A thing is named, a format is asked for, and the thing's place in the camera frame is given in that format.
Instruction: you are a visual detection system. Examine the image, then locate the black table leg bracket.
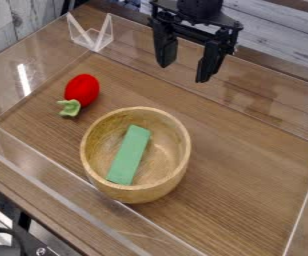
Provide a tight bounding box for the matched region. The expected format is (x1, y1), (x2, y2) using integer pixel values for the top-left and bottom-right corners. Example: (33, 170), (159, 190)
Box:
(12, 212), (59, 256)

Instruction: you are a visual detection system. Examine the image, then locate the round wooden bowl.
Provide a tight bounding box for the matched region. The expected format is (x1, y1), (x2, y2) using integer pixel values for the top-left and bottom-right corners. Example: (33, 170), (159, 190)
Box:
(80, 106), (191, 204)

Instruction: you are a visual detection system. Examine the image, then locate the red plush strawberry toy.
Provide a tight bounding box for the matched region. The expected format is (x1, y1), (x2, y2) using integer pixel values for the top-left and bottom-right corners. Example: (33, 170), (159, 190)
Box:
(57, 74), (100, 117)

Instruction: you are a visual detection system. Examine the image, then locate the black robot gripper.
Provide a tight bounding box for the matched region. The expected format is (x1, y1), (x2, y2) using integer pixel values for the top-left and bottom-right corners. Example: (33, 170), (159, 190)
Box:
(150, 0), (243, 83)

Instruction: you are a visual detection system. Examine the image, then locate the green rectangular block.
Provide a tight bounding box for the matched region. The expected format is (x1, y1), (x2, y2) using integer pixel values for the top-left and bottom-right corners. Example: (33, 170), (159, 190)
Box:
(105, 125), (151, 185)

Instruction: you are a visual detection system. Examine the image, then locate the clear acrylic corner bracket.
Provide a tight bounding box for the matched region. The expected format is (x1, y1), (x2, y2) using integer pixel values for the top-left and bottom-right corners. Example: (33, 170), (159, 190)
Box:
(65, 13), (113, 53)

